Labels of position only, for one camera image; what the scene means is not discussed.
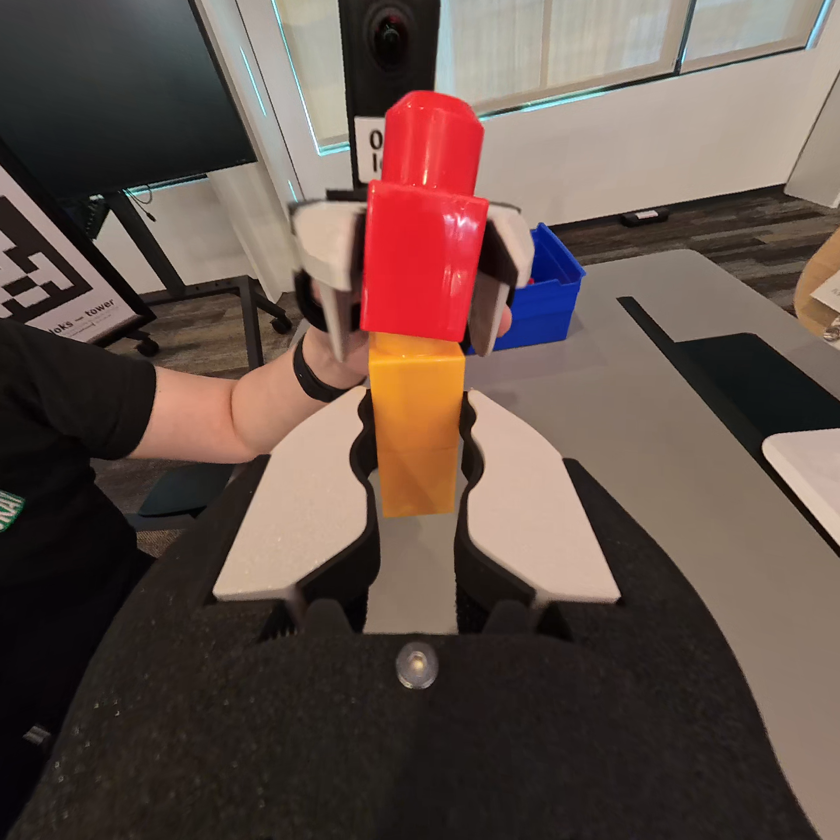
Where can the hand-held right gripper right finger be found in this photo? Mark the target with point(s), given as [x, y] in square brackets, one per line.
[544, 525]

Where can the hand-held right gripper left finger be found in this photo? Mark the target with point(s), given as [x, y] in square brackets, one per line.
[289, 525]

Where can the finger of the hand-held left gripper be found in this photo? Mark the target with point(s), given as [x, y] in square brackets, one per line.
[515, 246]
[325, 236]

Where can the blue plastic bin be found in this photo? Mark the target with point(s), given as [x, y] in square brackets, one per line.
[544, 308]

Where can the red mega block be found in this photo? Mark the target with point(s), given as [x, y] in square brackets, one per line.
[420, 249]

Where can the person's left forearm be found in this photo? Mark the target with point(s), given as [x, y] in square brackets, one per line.
[210, 413]

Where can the person's left hand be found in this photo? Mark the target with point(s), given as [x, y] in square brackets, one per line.
[348, 371]

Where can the dark office chair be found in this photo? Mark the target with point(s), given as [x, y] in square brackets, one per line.
[184, 489]

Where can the black rolling stand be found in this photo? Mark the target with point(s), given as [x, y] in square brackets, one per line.
[223, 289]

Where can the black power strip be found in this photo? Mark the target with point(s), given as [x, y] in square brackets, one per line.
[646, 216]

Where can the black wristband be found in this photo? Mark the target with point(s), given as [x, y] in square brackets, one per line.
[315, 380]

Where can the white framed window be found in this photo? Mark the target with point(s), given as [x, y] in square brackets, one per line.
[590, 39]

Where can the person's black shirt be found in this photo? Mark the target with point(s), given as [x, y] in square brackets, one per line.
[59, 407]

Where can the large black screen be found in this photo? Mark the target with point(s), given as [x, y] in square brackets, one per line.
[98, 79]

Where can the black white pattern sign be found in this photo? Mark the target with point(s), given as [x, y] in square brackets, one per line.
[39, 262]

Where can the wooden display board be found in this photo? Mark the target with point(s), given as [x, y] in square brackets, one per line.
[814, 262]

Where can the printed instruction sheet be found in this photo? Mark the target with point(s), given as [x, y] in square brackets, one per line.
[830, 289]

